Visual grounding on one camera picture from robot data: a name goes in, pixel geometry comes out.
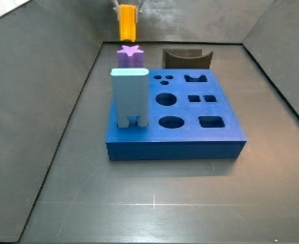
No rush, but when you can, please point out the light blue tall block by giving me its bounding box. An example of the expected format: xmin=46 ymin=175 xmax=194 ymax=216
xmin=110 ymin=68 xmax=149 ymax=128

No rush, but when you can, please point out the black curved holder stand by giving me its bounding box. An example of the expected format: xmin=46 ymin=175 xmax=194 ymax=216
xmin=162 ymin=49 xmax=213 ymax=69

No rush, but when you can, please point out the blue shape sorter board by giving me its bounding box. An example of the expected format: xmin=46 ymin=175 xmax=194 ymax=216
xmin=105 ymin=69 xmax=246 ymax=161

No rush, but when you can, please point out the yellow arch block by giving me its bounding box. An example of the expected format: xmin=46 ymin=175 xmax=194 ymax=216
xmin=120 ymin=5 xmax=137 ymax=42

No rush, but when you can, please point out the purple star prism block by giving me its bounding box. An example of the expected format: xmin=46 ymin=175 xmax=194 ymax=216
xmin=117 ymin=45 xmax=145 ymax=68

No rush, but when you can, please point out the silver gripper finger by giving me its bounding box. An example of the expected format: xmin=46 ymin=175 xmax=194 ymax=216
xmin=112 ymin=0 xmax=121 ymax=13
xmin=137 ymin=0 xmax=145 ymax=13

